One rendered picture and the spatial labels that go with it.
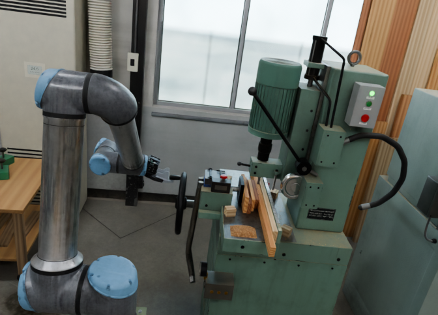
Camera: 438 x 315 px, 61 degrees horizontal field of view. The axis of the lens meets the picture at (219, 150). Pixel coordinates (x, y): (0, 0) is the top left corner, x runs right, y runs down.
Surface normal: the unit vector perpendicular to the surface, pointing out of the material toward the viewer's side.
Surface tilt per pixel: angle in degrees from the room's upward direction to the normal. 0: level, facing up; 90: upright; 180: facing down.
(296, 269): 90
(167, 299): 0
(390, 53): 87
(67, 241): 82
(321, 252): 90
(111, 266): 5
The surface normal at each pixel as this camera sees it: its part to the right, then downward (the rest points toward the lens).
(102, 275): 0.22, -0.90
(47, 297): 0.05, 0.18
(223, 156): 0.07, 0.39
